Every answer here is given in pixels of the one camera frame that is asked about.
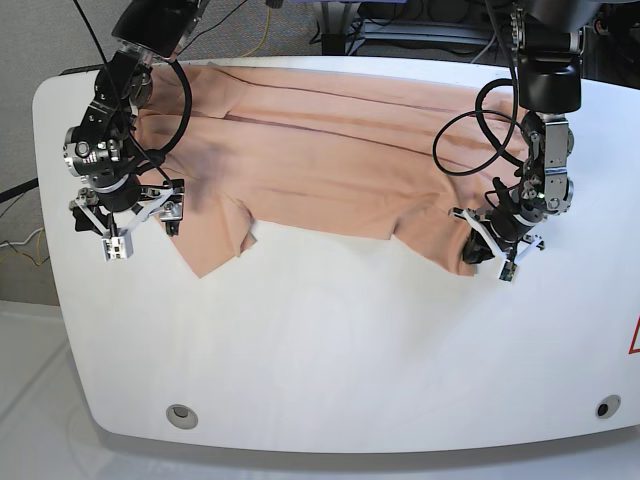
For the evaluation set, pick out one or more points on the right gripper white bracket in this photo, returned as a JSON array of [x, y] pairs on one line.
[[95, 211]]

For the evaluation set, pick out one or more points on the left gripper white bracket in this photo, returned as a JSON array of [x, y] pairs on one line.
[[496, 233]]

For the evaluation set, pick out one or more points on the peach orange T-shirt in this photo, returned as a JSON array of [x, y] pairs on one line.
[[354, 155]]

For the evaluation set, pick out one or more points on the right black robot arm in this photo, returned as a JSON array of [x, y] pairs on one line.
[[103, 151]]

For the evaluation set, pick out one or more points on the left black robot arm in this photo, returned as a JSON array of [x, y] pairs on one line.
[[544, 59]]

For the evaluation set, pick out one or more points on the black table leg left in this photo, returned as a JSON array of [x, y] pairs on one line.
[[18, 190]]

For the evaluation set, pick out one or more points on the black bar table edge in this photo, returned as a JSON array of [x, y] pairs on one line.
[[82, 69]]

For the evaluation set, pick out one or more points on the red triangle sticker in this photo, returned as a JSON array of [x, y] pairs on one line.
[[635, 343]]

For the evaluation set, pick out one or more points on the left table grommet hole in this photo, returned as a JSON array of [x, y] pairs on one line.
[[181, 417]]

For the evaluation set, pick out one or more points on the table grommet hole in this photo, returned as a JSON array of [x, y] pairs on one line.
[[181, 417], [608, 407]]

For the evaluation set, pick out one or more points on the right table grommet hole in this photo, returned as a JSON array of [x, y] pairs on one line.
[[608, 407]]

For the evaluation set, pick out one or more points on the black metal equipment frame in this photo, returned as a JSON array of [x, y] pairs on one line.
[[462, 30]]

